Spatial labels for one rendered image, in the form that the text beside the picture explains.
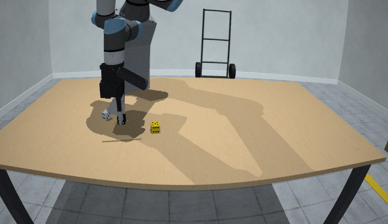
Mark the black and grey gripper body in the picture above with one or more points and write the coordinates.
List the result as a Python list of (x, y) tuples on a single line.
[(110, 83)]

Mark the grey die with black pips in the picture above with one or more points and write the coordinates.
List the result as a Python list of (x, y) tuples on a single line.
[(105, 115)]

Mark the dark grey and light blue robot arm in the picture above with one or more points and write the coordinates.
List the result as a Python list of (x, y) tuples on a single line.
[(124, 27)]

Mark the yellow die with black pips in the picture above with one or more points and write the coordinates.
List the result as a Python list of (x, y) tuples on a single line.
[(155, 127)]

